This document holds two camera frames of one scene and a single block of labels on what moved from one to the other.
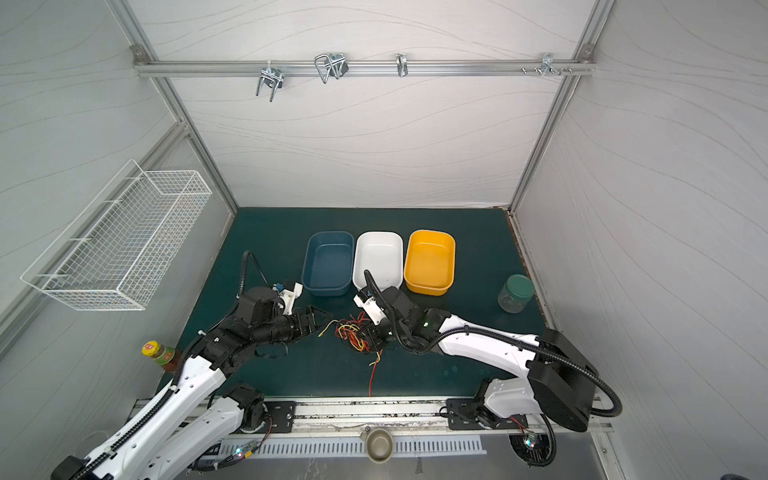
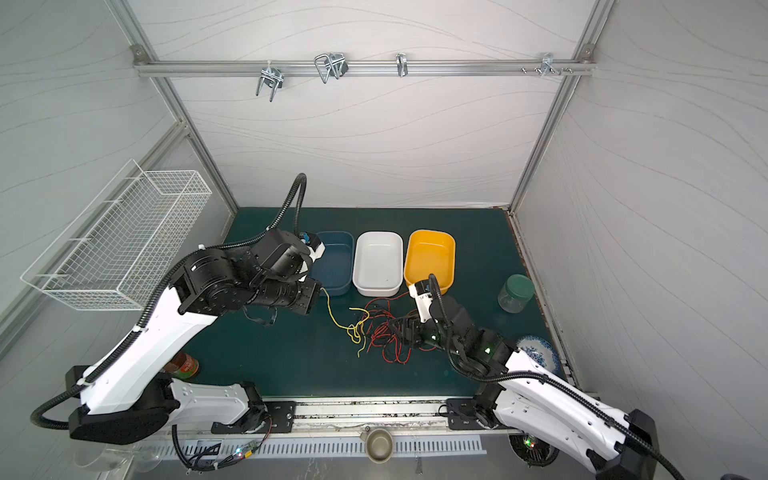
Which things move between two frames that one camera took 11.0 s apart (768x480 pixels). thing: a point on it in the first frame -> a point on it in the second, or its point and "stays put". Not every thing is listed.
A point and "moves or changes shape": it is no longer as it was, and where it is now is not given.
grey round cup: (379, 445) stays put
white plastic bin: (382, 254) stays put
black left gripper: (311, 322) -> (311, 291)
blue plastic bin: (328, 264) stays put
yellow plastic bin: (430, 262) stays put
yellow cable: (348, 333) moves or changes shape
